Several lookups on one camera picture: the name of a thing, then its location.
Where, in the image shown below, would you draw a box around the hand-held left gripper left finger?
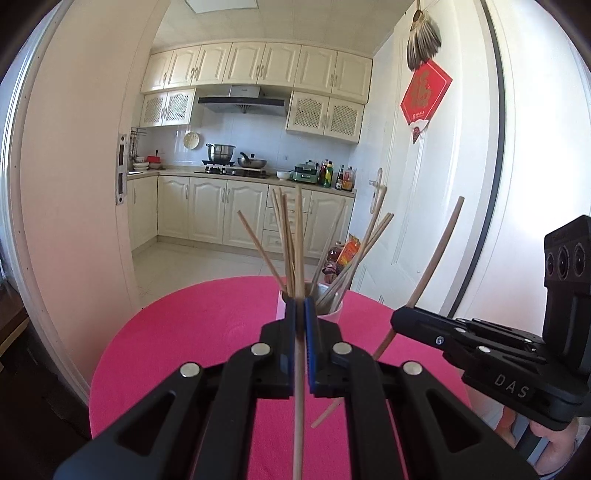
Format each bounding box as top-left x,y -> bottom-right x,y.
54,299 -> 298,480

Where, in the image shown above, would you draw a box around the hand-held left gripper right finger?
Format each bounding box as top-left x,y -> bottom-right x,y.
305,298 -> 539,480

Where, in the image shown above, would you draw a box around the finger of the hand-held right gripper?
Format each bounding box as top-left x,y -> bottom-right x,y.
390,306 -> 546,371
455,316 -> 549,359

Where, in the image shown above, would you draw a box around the pink cup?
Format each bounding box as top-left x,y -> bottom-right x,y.
278,282 -> 345,365

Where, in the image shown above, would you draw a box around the long wooden chopstick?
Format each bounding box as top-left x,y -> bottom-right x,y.
291,185 -> 308,480
311,196 -> 465,429

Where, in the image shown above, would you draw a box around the bunch of wooden chopsticks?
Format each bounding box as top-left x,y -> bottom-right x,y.
237,185 -> 394,319

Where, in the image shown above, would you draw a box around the person's right hand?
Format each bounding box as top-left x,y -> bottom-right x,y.
529,416 -> 585,479

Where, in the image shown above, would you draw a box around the pink round tablecloth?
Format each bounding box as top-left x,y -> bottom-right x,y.
89,276 -> 472,480

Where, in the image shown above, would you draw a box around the orange snack bag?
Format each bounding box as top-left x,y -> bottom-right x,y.
336,233 -> 361,266

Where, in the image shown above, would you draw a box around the white panel door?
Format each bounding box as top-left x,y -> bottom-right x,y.
355,0 -> 502,319

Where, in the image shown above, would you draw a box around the cream lower kitchen cabinets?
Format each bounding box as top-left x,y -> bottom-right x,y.
127,173 -> 357,261

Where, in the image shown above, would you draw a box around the cream kitchen cabinets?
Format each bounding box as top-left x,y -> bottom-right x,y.
127,173 -> 357,261
140,42 -> 374,104

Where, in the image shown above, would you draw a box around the gas stove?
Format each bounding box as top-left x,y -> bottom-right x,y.
194,160 -> 271,179

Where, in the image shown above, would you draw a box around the kitchen countertop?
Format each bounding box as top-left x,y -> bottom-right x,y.
127,167 -> 358,199

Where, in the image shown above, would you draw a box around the steel stockpot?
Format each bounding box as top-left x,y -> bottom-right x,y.
206,143 -> 236,163

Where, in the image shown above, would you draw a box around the red diamond door decoration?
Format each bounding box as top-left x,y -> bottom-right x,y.
400,60 -> 453,145

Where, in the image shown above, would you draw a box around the cream lattice door cabinet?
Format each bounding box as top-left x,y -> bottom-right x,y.
286,91 -> 365,144
139,89 -> 197,128

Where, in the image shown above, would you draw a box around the metal door latch plate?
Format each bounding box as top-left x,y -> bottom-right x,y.
115,133 -> 127,205

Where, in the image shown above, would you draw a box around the range hood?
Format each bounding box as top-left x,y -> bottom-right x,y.
198,84 -> 287,116

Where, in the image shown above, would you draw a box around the wooden sideboard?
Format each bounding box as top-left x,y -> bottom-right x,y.
0,279 -> 31,361

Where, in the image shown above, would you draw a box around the feather fan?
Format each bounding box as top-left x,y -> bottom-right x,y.
406,9 -> 443,71

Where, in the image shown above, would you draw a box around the cream upper kitchen cabinets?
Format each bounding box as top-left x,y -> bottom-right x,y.
140,42 -> 374,104

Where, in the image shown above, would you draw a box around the cream sliding door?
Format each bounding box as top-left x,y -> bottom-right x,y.
9,0 -> 139,319

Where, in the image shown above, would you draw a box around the ceiling light panel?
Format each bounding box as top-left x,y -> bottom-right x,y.
185,0 -> 257,14

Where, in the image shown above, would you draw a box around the silver door handle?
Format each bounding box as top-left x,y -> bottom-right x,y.
369,167 -> 386,214

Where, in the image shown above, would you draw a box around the wall utensil rack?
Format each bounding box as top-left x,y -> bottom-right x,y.
129,128 -> 147,160

